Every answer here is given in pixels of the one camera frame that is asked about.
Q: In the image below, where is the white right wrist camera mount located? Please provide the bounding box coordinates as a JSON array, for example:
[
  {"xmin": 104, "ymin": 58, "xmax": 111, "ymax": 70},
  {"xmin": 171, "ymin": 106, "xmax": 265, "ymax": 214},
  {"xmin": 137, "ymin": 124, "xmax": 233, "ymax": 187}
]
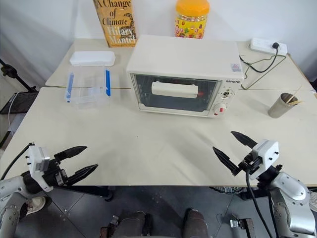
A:
[{"xmin": 248, "ymin": 139, "xmax": 279, "ymax": 181}]

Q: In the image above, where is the black power cable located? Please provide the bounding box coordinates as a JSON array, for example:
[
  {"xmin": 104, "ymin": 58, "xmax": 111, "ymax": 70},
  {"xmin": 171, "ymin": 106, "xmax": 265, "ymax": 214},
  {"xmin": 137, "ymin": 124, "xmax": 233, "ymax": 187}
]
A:
[{"xmin": 238, "ymin": 48, "xmax": 287, "ymax": 90}]

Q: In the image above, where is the clear container with blue clips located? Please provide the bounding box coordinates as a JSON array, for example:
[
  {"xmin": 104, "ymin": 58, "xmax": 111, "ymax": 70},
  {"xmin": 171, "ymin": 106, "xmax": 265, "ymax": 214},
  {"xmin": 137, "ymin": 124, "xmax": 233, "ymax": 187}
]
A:
[{"xmin": 64, "ymin": 68, "xmax": 112, "ymax": 110}]

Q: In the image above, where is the glass oven door with handle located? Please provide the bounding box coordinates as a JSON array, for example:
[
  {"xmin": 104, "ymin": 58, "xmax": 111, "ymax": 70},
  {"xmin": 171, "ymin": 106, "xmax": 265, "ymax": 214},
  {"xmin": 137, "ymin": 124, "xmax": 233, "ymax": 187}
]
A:
[{"xmin": 130, "ymin": 72, "xmax": 222, "ymax": 114}]

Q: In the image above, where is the black tripod stand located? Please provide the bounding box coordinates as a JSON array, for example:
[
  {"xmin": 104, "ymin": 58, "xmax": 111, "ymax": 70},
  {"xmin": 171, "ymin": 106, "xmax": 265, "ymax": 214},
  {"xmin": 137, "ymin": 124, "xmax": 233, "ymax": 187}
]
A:
[{"xmin": 0, "ymin": 58, "xmax": 38, "ymax": 93}]

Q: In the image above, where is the yellow hardcover book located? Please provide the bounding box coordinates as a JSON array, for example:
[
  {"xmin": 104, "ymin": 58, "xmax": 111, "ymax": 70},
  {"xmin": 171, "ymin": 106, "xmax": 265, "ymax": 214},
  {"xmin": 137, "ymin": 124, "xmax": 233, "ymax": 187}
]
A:
[{"xmin": 92, "ymin": 0, "xmax": 138, "ymax": 48}]

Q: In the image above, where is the white sneaker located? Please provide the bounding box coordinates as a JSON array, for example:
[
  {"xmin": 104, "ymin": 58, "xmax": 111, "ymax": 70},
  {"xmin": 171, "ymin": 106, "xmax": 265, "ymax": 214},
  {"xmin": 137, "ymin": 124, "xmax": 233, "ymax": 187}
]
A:
[{"xmin": 24, "ymin": 195, "xmax": 48, "ymax": 216}]

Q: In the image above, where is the white oven timer knob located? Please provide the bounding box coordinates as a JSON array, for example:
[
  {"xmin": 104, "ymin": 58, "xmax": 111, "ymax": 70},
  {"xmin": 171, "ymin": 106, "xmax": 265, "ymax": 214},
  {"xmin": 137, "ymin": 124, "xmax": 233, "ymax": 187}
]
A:
[{"xmin": 213, "ymin": 103, "xmax": 227, "ymax": 116}]

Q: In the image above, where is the white power strip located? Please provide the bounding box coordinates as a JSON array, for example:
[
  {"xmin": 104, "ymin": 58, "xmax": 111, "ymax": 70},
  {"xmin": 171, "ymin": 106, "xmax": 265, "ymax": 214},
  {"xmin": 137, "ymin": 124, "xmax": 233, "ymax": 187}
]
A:
[{"xmin": 250, "ymin": 37, "xmax": 289, "ymax": 56}]

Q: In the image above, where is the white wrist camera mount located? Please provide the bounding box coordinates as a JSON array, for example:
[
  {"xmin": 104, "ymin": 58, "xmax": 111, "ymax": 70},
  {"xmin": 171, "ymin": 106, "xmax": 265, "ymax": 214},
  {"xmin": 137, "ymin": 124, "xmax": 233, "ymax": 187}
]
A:
[
  {"xmin": 248, "ymin": 139, "xmax": 279, "ymax": 181},
  {"xmin": 25, "ymin": 145, "xmax": 54, "ymax": 193}
]

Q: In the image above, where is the yellow jar with orange lid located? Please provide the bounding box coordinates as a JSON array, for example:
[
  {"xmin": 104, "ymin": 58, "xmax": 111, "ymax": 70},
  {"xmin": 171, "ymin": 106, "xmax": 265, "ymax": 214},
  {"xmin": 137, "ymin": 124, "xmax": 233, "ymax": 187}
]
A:
[{"xmin": 174, "ymin": 0, "xmax": 211, "ymax": 39}]

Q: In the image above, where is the white container lid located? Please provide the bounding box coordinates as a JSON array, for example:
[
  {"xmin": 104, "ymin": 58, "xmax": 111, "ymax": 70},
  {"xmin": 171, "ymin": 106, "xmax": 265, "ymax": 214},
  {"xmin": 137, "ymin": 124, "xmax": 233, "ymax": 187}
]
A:
[{"xmin": 69, "ymin": 50, "xmax": 116, "ymax": 67}]

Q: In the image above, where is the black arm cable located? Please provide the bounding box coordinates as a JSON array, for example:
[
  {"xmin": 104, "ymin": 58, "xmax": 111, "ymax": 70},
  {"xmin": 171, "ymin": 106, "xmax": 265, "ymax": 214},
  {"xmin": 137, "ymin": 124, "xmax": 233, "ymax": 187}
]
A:
[
  {"xmin": 245, "ymin": 161, "xmax": 274, "ymax": 238},
  {"xmin": 0, "ymin": 142, "xmax": 34, "ymax": 180}
]

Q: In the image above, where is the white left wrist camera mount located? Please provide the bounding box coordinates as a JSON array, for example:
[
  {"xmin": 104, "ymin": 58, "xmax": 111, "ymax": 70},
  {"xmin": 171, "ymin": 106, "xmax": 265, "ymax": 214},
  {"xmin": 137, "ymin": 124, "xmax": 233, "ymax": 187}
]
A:
[{"xmin": 25, "ymin": 145, "xmax": 54, "ymax": 193}]

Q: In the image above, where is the dark rounded shape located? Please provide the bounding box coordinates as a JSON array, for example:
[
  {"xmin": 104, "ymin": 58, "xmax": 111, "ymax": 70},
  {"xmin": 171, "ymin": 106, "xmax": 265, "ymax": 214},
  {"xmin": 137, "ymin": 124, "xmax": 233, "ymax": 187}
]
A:
[{"xmin": 182, "ymin": 208, "xmax": 209, "ymax": 238}]

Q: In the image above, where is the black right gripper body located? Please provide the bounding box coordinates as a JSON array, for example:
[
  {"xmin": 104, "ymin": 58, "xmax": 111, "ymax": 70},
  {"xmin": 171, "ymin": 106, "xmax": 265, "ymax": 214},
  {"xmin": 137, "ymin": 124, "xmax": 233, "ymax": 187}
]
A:
[{"xmin": 238, "ymin": 149, "xmax": 263, "ymax": 175}]

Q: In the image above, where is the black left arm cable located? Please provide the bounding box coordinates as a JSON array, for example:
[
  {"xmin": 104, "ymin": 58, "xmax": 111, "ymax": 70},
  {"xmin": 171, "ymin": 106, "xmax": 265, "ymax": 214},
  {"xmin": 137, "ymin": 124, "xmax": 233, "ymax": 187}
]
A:
[{"xmin": 0, "ymin": 142, "xmax": 34, "ymax": 180}]

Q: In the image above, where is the white toaster oven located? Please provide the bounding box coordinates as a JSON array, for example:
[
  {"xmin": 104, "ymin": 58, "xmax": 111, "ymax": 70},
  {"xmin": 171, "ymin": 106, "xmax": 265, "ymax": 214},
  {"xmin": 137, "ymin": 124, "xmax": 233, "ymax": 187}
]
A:
[{"xmin": 126, "ymin": 34, "xmax": 242, "ymax": 119}]

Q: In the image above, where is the metal caster bracket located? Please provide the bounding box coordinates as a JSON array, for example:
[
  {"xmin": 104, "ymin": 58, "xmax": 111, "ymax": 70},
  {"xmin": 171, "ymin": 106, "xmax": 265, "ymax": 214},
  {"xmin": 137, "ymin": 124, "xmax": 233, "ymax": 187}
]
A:
[{"xmin": 229, "ymin": 217, "xmax": 255, "ymax": 238}]

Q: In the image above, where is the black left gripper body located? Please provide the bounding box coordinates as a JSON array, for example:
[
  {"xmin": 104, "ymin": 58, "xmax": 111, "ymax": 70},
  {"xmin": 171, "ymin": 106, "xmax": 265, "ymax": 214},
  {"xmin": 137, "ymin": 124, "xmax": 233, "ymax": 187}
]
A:
[{"xmin": 43, "ymin": 158, "xmax": 69, "ymax": 187}]

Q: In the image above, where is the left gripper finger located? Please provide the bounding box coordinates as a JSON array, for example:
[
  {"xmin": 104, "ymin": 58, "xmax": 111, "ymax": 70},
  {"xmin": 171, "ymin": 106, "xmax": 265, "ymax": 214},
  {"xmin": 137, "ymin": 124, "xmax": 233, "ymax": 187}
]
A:
[
  {"xmin": 53, "ymin": 145, "xmax": 88, "ymax": 161},
  {"xmin": 66, "ymin": 163, "xmax": 99, "ymax": 186}
]

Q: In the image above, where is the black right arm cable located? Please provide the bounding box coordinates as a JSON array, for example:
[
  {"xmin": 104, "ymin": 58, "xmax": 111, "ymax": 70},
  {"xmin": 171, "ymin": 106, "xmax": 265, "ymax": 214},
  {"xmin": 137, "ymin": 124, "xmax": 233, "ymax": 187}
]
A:
[{"xmin": 245, "ymin": 161, "xmax": 274, "ymax": 238}]

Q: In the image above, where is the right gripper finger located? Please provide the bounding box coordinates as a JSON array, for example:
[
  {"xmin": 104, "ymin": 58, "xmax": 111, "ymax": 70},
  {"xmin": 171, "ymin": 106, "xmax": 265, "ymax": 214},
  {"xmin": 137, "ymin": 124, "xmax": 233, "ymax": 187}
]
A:
[
  {"xmin": 230, "ymin": 130, "xmax": 259, "ymax": 149},
  {"xmin": 212, "ymin": 146, "xmax": 240, "ymax": 177}
]

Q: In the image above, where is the grey metal cup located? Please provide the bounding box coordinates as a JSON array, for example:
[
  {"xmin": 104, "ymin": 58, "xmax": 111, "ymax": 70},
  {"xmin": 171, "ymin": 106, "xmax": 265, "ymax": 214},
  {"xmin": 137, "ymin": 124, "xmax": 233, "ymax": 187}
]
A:
[{"xmin": 267, "ymin": 92, "xmax": 298, "ymax": 119}]

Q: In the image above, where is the black floor tray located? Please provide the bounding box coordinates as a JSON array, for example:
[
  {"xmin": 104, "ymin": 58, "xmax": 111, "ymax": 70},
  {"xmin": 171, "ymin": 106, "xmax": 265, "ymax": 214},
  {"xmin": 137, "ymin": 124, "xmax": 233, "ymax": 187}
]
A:
[{"xmin": 0, "ymin": 92, "xmax": 38, "ymax": 115}]

